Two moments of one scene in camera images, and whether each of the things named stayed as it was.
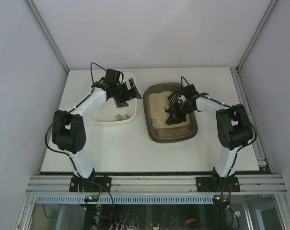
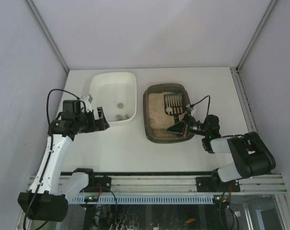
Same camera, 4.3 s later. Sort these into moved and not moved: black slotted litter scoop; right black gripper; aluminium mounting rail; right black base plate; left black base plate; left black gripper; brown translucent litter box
Moved: right black gripper; black slotted litter scoop; left black gripper
Not moved: right black base plate; left black base plate; brown translucent litter box; aluminium mounting rail
